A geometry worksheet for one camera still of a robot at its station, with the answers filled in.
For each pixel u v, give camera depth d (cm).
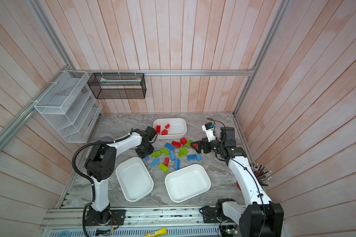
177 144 100
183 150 98
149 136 78
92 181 55
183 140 101
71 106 73
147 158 92
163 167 90
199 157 93
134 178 86
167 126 110
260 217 38
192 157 93
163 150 98
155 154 97
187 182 86
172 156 93
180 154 95
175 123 114
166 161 94
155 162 93
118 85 104
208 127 69
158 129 111
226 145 61
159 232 68
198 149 70
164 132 107
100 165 52
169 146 98
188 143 102
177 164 89
